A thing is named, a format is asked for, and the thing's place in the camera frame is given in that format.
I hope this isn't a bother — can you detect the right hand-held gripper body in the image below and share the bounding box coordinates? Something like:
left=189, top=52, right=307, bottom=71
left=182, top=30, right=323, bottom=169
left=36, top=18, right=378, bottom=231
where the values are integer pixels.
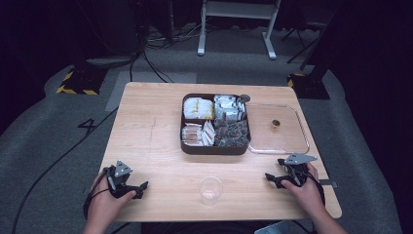
left=277, top=153, right=319, bottom=189

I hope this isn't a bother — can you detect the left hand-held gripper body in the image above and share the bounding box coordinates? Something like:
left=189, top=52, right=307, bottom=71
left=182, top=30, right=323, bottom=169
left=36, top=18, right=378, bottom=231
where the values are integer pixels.
left=102, top=160, right=144, bottom=200

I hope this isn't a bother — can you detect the person's left hand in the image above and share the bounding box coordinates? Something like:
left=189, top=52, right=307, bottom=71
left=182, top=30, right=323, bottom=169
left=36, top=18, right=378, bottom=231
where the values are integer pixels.
left=86, top=174, right=137, bottom=229

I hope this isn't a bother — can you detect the person's right hand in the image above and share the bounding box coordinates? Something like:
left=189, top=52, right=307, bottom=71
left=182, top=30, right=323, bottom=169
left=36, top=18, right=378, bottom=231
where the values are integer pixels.
left=280, top=162, right=326, bottom=219

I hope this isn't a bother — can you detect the clear lid with knob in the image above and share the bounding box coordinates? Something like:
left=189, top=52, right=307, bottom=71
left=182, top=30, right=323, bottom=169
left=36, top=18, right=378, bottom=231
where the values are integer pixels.
left=245, top=102, right=311, bottom=156

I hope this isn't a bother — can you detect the grey tape tab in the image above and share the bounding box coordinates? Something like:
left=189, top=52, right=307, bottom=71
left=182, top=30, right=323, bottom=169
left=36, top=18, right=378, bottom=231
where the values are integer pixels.
left=319, top=178, right=339, bottom=189

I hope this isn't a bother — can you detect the person's light blue clothing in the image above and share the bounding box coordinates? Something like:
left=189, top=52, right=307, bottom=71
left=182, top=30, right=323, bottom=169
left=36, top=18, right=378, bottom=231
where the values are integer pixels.
left=253, top=220, right=290, bottom=234

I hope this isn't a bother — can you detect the pile of dark packets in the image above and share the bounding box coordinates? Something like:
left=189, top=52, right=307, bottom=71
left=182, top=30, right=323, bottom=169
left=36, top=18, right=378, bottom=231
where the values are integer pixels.
left=213, top=119, right=250, bottom=148

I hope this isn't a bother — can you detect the clear plastic cup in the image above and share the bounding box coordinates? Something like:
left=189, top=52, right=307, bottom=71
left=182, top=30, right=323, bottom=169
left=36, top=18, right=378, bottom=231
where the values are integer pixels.
left=199, top=175, right=224, bottom=207

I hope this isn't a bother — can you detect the brown compartment box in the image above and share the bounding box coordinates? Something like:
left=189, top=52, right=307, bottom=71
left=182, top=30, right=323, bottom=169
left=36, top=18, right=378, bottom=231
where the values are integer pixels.
left=179, top=93, right=252, bottom=156

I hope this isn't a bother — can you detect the row of white stick sachets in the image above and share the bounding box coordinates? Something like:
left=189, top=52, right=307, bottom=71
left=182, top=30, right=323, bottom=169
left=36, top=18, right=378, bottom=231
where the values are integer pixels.
left=181, top=120, right=216, bottom=147

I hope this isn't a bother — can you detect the pile of silver packets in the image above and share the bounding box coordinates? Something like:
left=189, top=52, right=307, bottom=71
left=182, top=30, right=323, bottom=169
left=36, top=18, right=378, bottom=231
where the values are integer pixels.
left=212, top=94, right=248, bottom=124

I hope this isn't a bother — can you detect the black yellow striped stand base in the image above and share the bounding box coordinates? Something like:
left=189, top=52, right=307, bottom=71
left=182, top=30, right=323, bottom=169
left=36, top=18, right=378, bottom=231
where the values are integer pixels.
left=56, top=65, right=108, bottom=97
left=286, top=72, right=331, bottom=100

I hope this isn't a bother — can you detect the pile of white yellow packets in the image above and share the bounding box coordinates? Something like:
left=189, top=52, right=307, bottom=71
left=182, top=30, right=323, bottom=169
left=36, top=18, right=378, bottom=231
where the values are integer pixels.
left=182, top=97, right=215, bottom=120

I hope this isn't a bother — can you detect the black tripod stand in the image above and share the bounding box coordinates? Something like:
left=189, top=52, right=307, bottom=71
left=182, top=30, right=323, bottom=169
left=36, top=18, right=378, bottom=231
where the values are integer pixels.
left=280, top=20, right=326, bottom=65

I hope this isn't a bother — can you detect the right hand-held gripper cable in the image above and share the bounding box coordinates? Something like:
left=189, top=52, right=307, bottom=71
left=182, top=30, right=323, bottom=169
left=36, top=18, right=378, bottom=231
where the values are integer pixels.
left=304, top=171, right=326, bottom=207

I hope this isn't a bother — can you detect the hand-held gripper cable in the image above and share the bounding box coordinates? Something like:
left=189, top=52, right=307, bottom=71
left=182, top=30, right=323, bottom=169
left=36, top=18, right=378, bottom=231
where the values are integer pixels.
left=304, top=171, right=326, bottom=207
left=83, top=167, right=112, bottom=220

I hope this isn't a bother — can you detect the left hand-held gripper cable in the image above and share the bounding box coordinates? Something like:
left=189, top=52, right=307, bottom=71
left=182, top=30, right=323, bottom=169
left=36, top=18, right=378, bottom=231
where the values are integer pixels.
left=83, top=167, right=112, bottom=220

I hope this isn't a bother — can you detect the long black floor cable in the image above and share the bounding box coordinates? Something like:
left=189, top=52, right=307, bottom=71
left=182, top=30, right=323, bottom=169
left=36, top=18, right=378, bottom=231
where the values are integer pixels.
left=11, top=106, right=119, bottom=234

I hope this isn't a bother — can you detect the white desk frame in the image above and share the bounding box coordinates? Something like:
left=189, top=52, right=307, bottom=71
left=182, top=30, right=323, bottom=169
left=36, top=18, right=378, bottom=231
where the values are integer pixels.
left=197, top=0, right=282, bottom=61

